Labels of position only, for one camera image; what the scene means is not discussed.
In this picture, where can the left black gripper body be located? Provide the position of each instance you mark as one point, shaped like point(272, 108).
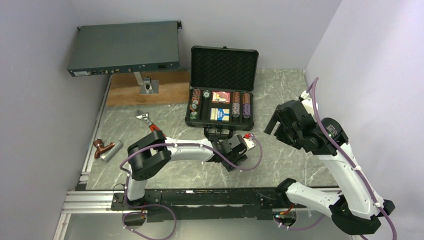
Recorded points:
point(238, 159)

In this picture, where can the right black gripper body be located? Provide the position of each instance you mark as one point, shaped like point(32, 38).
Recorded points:
point(286, 135)

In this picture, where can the purple poker chip stack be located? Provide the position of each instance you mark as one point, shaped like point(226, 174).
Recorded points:
point(246, 110)

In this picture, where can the blue Texas Hold'em card deck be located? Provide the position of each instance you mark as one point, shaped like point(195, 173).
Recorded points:
point(220, 114)

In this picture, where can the black poker set case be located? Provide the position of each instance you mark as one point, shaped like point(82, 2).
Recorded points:
point(221, 69)

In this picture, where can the dark poker chip stack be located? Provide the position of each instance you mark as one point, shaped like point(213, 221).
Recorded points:
point(236, 110)

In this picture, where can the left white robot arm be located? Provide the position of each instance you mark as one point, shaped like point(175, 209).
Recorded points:
point(152, 152)

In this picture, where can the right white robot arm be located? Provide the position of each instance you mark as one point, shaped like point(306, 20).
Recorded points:
point(357, 209)

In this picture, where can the brown chip stack right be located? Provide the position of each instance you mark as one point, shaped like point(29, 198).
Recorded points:
point(246, 98)

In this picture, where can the brown chip stack in case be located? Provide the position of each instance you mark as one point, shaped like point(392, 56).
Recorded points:
point(236, 97)

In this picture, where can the green chips in case bottom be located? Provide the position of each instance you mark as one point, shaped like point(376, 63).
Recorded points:
point(193, 115)

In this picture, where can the red card deck in case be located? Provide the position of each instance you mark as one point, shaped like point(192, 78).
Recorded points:
point(221, 97)

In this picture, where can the green chip in case top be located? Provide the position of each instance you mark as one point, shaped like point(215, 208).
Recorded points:
point(206, 94)

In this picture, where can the red chip stack left column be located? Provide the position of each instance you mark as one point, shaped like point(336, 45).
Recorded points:
point(195, 99)

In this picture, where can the wooden board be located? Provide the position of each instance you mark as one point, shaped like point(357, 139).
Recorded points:
point(173, 88)

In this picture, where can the copper pipe fitting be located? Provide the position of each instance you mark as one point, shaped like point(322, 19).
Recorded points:
point(101, 148)

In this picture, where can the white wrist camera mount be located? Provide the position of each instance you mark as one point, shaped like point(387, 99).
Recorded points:
point(250, 143)

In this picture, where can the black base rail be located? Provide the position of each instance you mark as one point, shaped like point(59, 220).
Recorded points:
point(260, 203)

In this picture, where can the red-handled adjustable wrench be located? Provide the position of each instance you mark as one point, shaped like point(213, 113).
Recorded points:
point(144, 116)

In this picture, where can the grey metal stand bracket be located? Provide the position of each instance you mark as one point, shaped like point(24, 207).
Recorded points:
point(148, 86)

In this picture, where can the grey rack-mount network switch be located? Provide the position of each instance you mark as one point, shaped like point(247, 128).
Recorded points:
point(125, 48)

